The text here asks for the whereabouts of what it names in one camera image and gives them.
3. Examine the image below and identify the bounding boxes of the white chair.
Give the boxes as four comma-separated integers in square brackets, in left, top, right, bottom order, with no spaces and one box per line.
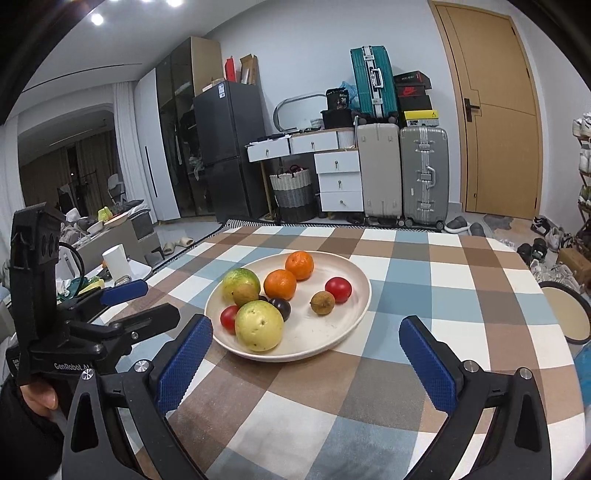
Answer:
[107,174,128,206]

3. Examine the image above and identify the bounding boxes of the black shoebox red logo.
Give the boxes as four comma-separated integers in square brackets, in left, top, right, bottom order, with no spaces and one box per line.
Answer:
[396,85,433,112]

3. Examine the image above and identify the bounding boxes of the small orange tangerine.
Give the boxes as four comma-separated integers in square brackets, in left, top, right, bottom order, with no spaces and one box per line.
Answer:
[285,250,315,281]

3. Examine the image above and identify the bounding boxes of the person's left forearm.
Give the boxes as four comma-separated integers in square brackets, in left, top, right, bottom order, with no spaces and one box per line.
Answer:
[0,378,65,480]

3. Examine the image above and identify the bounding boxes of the green round fruit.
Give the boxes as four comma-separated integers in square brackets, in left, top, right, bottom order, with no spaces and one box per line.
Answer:
[222,268,262,303]

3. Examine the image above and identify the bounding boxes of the teal suitcase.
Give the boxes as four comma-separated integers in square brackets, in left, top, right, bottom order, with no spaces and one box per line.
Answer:
[350,45,400,121]

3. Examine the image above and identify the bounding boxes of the group of shoes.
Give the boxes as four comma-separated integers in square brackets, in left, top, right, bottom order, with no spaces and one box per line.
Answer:
[516,215,583,283]

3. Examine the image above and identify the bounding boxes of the person's left hand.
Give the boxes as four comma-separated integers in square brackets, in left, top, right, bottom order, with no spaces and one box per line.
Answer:
[18,381,60,421]

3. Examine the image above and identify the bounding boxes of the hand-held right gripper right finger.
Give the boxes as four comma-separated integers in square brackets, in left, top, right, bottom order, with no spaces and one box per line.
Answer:
[398,315,552,480]

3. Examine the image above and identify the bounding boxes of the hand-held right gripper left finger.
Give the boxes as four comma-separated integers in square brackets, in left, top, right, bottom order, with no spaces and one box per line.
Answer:
[62,314,215,480]

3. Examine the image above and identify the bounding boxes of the black bag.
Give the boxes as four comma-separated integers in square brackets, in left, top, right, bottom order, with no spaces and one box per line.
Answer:
[322,108,356,130]

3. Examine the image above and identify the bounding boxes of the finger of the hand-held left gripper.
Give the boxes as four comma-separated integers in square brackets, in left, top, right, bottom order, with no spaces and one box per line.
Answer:
[58,278,150,324]
[108,302,182,343]

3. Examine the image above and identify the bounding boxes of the wooden door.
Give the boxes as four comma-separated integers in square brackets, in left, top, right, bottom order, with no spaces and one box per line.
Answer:
[429,0,543,220]

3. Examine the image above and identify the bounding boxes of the brown round fruit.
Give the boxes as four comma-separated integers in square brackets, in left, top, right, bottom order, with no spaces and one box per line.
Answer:
[310,291,335,316]
[232,283,259,308]

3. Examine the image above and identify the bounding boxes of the white cylinder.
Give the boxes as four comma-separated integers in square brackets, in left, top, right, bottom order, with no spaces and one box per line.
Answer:
[102,244,130,282]

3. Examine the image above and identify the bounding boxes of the low grey cabinet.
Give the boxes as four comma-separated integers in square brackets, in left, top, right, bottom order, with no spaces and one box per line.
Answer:
[76,208,155,273]

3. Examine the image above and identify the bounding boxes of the small red tomato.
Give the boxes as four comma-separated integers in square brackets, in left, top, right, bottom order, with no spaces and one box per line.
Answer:
[220,305,241,334]

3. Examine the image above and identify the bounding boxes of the round black-rimmed stool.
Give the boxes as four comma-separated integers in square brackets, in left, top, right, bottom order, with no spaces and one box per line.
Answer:
[538,281,591,344]

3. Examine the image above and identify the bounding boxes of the black refrigerator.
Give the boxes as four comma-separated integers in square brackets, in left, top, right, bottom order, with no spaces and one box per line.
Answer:
[193,82,271,223]

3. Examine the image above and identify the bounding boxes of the white wardrobe door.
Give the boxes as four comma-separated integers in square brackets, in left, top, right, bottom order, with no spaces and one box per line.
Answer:
[134,69,181,222]

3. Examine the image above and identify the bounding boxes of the black cable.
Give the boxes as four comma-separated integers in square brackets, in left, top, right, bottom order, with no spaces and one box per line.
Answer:
[58,243,86,296]

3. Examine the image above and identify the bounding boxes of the dark glass cabinet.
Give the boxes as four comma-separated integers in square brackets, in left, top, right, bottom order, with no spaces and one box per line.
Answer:
[154,37,225,220]

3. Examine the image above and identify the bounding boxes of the wooden shoe rack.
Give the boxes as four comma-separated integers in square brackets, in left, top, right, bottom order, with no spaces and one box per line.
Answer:
[573,115,591,296]

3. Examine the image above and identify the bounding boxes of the cream round plate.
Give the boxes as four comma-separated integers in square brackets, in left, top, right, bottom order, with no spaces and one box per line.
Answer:
[204,251,372,361]

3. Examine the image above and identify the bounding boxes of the checked tablecloth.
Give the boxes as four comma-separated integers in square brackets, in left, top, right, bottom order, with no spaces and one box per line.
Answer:
[99,224,591,480]

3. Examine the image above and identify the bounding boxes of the woven laundry basket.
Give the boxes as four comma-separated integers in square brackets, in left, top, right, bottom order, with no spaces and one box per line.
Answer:
[270,166,317,222]

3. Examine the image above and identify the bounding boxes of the white drawer dresser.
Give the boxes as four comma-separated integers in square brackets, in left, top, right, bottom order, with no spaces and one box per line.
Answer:
[247,129,365,217]

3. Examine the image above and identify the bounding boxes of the oval mirror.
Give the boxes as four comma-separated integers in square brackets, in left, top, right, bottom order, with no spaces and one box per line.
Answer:
[274,93,326,132]

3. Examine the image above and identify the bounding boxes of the yellow and black shoebox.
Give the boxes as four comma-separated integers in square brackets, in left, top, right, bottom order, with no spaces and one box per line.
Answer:
[404,110,439,128]

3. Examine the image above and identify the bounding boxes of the brown cardboard box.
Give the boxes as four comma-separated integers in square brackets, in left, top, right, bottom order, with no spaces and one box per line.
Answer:
[558,248,591,278]

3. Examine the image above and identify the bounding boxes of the black printed box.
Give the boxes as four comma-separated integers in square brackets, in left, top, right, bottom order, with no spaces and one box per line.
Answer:
[325,88,352,112]

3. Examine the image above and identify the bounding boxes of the large red tomato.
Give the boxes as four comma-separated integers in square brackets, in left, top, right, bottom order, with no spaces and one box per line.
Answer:
[324,276,353,304]

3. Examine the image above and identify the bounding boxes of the silver suitcase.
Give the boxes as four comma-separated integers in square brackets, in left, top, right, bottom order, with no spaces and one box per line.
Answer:
[399,126,450,230]

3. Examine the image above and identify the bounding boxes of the large orange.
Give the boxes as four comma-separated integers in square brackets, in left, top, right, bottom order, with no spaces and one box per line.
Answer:
[263,269,297,301]

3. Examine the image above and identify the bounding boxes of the beige suitcase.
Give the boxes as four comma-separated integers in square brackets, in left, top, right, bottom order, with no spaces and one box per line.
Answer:
[356,122,402,227]

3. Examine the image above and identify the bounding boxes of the yellow-green guava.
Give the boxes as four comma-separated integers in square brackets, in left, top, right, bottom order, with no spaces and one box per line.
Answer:
[235,300,284,352]

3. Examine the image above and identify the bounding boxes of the black and red shoebox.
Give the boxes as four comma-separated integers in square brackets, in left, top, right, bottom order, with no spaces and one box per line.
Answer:
[394,71,432,88]

